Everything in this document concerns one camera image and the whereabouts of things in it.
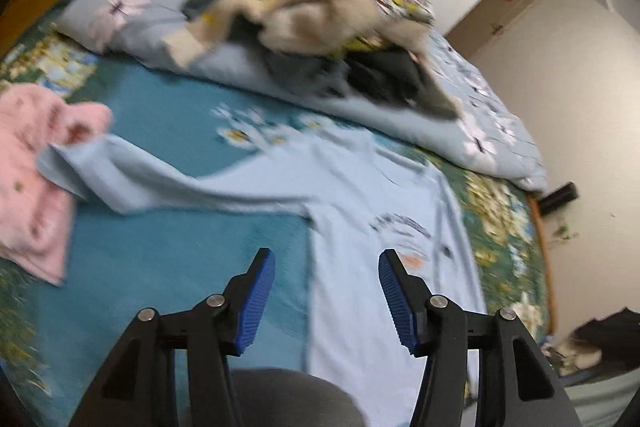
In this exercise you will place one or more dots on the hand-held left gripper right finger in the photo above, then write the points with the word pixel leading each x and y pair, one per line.
pixel 395 302

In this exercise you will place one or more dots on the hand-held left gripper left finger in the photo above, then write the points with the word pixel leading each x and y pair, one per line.
pixel 257 302

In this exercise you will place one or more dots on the light blue long-sleeve shirt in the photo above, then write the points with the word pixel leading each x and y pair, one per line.
pixel 350 257

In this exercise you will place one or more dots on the pile of mixed clothes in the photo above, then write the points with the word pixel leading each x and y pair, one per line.
pixel 310 12

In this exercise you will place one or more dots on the teal floral bed sheet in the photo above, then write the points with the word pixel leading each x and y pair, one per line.
pixel 165 257

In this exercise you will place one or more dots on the person's grey trouser leg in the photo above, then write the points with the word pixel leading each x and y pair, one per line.
pixel 295 399

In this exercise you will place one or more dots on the small green plant sprig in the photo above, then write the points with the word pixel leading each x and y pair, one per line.
pixel 562 233

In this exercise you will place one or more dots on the black cylinder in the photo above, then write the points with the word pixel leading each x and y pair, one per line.
pixel 557 198

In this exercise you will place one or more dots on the dark cloth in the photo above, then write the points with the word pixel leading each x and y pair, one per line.
pixel 610 332

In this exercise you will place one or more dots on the dark grey garment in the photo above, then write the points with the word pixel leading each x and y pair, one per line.
pixel 385 74

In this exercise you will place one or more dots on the pink fleece garment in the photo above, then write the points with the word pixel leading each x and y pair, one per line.
pixel 35 187

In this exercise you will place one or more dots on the colourful printed garment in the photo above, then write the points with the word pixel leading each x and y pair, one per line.
pixel 402 2

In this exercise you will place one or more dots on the beige door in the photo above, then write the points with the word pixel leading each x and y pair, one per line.
pixel 505 22

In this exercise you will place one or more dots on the grey-blue garment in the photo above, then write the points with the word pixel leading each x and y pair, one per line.
pixel 200 2

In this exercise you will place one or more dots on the wooden bed frame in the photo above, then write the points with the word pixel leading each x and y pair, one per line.
pixel 546 267

